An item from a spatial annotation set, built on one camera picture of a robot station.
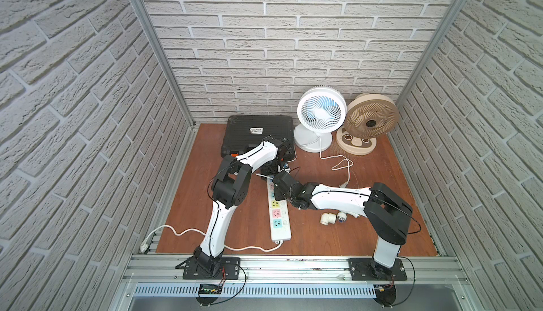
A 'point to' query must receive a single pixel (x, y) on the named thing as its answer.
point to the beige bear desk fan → (368, 116)
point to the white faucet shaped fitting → (341, 217)
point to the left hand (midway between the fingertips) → (273, 173)
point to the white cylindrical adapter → (327, 218)
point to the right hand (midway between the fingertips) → (279, 185)
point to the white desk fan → (321, 110)
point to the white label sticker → (256, 130)
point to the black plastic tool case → (244, 132)
